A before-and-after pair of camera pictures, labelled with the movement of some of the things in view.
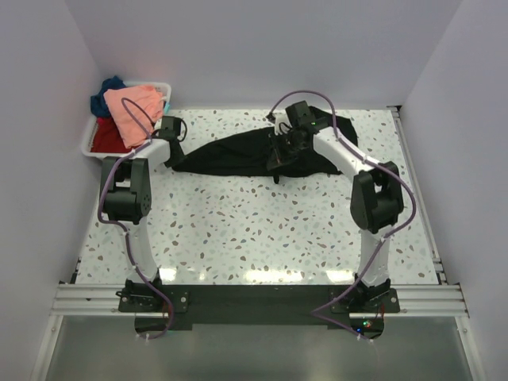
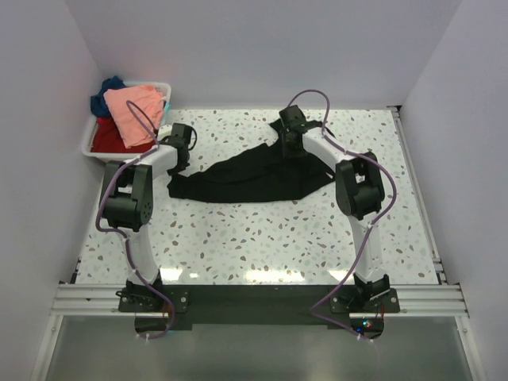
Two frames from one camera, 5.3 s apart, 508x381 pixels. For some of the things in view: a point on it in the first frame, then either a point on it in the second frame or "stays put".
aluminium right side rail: (415, 180) stays put
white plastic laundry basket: (157, 151) stays put
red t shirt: (107, 138) stays put
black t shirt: (247, 155) to (257, 172)
